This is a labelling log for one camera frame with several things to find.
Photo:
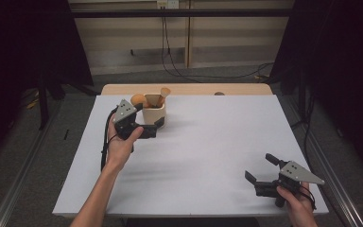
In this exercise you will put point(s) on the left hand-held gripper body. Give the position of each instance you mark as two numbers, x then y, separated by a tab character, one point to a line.
124	115

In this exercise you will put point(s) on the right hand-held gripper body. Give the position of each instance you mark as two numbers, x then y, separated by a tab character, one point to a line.
296	173

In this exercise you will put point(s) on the cream square cup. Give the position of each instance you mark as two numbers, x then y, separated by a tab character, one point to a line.
152	115

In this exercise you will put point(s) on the person's right hand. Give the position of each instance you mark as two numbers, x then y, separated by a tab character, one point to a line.
299	203

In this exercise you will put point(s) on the person's left hand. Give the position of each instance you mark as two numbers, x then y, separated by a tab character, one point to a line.
119	151

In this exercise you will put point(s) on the white table cover sheet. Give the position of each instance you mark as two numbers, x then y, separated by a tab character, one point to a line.
217	142

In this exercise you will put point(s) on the wooden table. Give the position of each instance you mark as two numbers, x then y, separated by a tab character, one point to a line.
189	89

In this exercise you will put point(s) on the small black stick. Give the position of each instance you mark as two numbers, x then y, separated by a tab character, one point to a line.
66	134

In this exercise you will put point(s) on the black metal stand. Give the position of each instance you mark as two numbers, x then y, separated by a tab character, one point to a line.
43	104

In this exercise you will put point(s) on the white power outlet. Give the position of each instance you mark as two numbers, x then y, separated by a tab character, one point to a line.
167	4

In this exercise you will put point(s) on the black curtain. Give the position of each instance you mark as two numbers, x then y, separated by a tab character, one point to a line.
19	41
343	47

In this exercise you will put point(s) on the aluminium floor rail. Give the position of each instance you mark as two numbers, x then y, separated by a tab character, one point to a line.
337	195
22	176

